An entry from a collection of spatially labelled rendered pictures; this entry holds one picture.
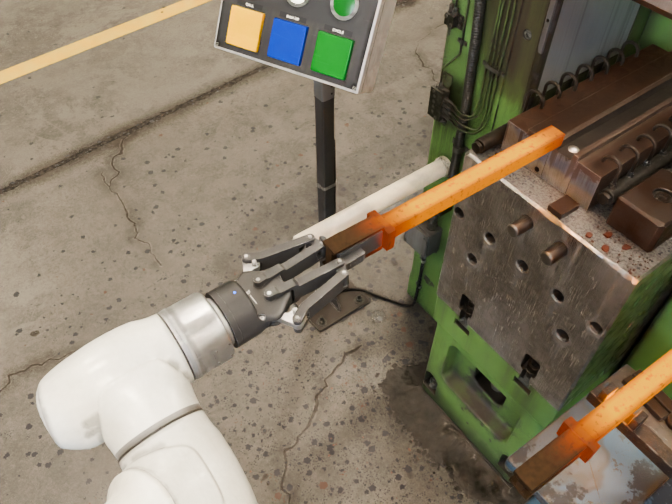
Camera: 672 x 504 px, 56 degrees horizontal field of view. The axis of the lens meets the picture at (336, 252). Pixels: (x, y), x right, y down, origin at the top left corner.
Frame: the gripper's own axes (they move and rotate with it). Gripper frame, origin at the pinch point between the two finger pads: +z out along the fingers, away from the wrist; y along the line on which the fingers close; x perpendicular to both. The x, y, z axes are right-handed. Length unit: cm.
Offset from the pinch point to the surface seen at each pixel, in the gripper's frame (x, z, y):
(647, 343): -49, 57, 25
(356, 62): -6, 31, -39
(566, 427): -8.2, 7.0, 32.2
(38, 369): -106, -52, -88
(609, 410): -8.3, 13.0, 33.8
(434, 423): -106, 33, -4
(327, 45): -4, 28, -45
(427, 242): -68, 52, -34
